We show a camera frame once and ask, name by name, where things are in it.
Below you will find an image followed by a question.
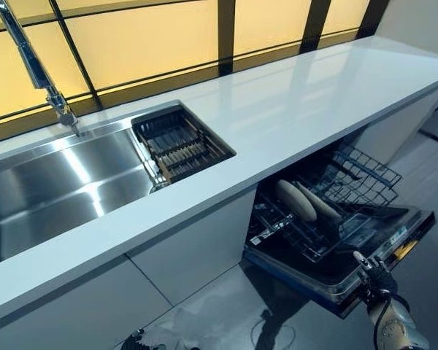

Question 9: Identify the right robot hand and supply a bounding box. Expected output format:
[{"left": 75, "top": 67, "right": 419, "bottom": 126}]
[{"left": 353, "top": 250, "right": 401, "bottom": 308}]

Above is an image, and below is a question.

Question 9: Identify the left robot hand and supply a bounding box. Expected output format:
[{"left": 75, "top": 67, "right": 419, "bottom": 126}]
[{"left": 123, "top": 329, "right": 153, "bottom": 350}]

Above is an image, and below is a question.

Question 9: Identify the small beige plate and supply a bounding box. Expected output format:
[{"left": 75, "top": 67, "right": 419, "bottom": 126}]
[{"left": 301, "top": 188, "right": 343, "bottom": 222}]

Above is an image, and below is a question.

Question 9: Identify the large beige plate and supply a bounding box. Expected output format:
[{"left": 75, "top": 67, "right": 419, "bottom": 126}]
[{"left": 274, "top": 179, "right": 319, "bottom": 224}]

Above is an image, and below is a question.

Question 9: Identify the open black dishwasher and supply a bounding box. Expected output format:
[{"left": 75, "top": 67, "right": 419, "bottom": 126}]
[{"left": 242, "top": 144, "right": 437, "bottom": 319}]

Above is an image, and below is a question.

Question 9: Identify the white cabinet door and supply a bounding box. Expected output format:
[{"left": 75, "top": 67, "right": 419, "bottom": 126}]
[
  {"left": 356, "top": 82, "right": 438, "bottom": 166},
  {"left": 128, "top": 189, "right": 257, "bottom": 306},
  {"left": 0, "top": 254, "right": 173, "bottom": 350}
]

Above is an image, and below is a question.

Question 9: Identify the round steel sink drain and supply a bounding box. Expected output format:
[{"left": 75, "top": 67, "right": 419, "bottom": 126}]
[{"left": 148, "top": 181, "right": 171, "bottom": 195}]

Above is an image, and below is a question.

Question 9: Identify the stainless steel sink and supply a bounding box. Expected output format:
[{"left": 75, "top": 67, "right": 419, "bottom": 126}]
[{"left": 0, "top": 101, "right": 239, "bottom": 271}]

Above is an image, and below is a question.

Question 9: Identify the black dish drying rack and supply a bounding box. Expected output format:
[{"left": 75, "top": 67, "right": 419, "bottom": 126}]
[{"left": 131, "top": 106, "right": 239, "bottom": 186}]

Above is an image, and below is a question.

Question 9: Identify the chrome kitchen faucet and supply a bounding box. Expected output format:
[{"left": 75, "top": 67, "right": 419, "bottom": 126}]
[{"left": 0, "top": 0, "right": 80, "bottom": 139}]

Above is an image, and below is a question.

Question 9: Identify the dark wire dishwasher rack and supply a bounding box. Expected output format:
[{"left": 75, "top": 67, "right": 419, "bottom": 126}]
[{"left": 250, "top": 177, "right": 356, "bottom": 264}]

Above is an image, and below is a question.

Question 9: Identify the light wire dishwasher rack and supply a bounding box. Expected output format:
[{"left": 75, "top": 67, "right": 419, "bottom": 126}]
[{"left": 301, "top": 144, "right": 404, "bottom": 217}]

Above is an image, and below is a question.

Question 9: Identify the thin black cable loop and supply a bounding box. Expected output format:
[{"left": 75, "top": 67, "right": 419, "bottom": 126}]
[{"left": 250, "top": 311, "right": 297, "bottom": 350}]

